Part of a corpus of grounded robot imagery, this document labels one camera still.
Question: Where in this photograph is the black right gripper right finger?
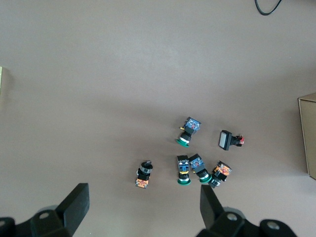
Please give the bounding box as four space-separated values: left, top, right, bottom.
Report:
196 184 297 237

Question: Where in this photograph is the black cable loop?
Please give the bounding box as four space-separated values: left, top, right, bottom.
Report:
254 0 284 16

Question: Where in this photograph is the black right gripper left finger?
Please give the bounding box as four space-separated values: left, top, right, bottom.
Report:
0 182 90 237

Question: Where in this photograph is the brown cardboard box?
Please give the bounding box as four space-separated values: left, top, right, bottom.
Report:
297 92 316 181

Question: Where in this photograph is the black selector switch orange block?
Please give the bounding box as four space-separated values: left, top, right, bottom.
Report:
135 160 153 190

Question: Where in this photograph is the green push button blue block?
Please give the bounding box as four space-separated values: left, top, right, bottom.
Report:
176 155 192 186
175 116 202 147
189 153 212 184

